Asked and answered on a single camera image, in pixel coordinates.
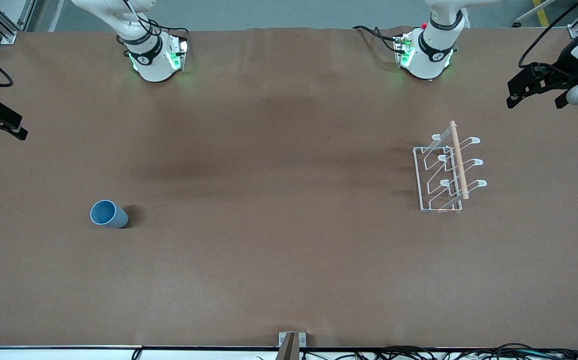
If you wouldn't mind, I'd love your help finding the blue plastic cup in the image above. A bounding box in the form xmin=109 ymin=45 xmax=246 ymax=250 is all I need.
xmin=90 ymin=199 xmax=129 ymax=229

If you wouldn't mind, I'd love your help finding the white table edge rail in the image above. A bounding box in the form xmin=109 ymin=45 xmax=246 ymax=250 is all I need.
xmin=0 ymin=345 xmax=578 ymax=360

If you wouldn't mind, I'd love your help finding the black cable bundle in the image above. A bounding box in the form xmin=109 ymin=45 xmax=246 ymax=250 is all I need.
xmin=299 ymin=342 xmax=578 ymax=360

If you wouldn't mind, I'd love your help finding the black left base cable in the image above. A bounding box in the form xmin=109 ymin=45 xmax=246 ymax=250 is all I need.
xmin=352 ymin=24 xmax=400 ymax=54

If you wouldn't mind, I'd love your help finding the grey metal mounting bracket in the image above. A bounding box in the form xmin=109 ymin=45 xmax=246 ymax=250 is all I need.
xmin=278 ymin=331 xmax=307 ymax=360

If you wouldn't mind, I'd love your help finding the black right base cable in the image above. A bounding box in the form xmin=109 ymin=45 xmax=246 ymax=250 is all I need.
xmin=119 ymin=0 xmax=190 ymax=47

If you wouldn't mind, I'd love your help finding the black base cable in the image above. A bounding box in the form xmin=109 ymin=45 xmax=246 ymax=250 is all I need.
xmin=352 ymin=24 xmax=400 ymax=54
xmin=119 ymin=0 xmax=190 ymax=47

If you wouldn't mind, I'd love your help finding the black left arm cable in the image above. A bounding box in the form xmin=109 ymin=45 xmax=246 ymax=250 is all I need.
xmin=517 ymin=0 xmax=578 ymax=69

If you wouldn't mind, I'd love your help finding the white wire cup holder rack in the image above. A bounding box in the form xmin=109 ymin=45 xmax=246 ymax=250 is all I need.
xmin=413 ymin=120 xmax=488 ymax=214

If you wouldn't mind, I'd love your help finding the brown vertical post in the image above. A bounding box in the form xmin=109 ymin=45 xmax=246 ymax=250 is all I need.
xmin=275 ymin=332 xmax=300 ymax=360

